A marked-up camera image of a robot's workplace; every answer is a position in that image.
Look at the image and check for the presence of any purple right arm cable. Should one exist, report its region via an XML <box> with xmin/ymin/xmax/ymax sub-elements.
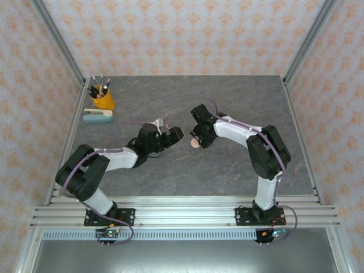
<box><xmin>209</xmin><ymin>99</ymin><xmax>299</xmax><ymax>247</ymax></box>

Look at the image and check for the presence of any aluminium frame post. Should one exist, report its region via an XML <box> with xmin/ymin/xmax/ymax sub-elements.
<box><xmin>30</xmin><ymin>0</ymin><xmax>88</xmax><ymax>89</ymax></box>
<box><xmin>283</xmin><ymin>0</ymin><xmax>338</xmax><ymax>86</ymax></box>

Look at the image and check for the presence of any aluminium side rail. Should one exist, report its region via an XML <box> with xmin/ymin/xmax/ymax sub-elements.
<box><xmin>282</xmin><ymin>76</ymin><xmax>325</xmax><ymax>205</ymax></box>
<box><xmin>44</xmin><ymin>85</ymin><xmax>88</xmax><ymax>207</ymax></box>

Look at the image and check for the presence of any aluminium mounting rail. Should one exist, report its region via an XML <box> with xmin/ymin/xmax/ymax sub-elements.
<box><xmin>30</xmin><ymin>195</ymin><xmax>341</xmax><ymax>229</ymax></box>

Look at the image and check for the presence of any grey metal shelf panel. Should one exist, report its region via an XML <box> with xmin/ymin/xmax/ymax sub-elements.
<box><xmin>16</xmin><ymin>240</ymin><xmax>350</xmax><ymax>273</ymax></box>

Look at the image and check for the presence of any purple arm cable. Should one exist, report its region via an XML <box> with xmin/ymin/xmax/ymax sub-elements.
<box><xmin>58</xmin><ymin>121</ymin><xmax>156</xmax><ymax>247</ymax></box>
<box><xmin>209</xmin><ymin>99</ymin><xmax>299</xmax><ymax>247</ymax></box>

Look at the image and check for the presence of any yellow pen cup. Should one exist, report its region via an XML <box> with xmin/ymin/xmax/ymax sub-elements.
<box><xmin>90</xmin><ymin>84</ymin><xmax>116</xmax><ymax>111</ymax></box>

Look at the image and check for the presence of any cream and teal stapler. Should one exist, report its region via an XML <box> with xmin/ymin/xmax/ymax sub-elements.
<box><xmin>82</xmin><ymin>107</ymin><xmax>115</xmax><ymax>125</ymax></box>

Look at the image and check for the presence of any slotted grey cable duct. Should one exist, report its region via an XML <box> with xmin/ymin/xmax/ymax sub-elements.
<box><xmin>42</xmin><ymin>230</ymin><xmax>258</xmax><ymax>241</ymax></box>

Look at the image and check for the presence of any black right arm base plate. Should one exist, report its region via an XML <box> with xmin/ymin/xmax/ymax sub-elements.
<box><xmin>234</xmin><ymin>206</ymin><xmax>286</xmax><ymax>227</ymax></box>

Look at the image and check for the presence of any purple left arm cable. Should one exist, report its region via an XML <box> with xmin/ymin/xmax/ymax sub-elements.
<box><xmin>58</xmin><ymin>121</ymin><xmax>156</xmax><ymax>247</ymax></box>

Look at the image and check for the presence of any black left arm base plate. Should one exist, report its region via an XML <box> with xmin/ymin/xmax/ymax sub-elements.
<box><xmin>84</xmin><ymin>208</ymin><xmax>136</xmax><ymax>227</ymax></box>

